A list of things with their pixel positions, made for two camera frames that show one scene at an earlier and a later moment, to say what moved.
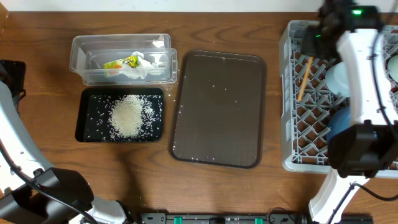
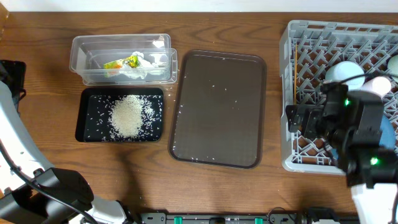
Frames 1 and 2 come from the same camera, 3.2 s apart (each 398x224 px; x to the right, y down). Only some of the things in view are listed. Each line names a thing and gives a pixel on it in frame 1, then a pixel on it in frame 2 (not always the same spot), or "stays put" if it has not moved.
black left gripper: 13,71 stays put
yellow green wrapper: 132,60 stays put
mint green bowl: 392,65 stays put
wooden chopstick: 307,70 to 295,73
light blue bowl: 337,78 stays put
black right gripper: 308,48 to 314,116
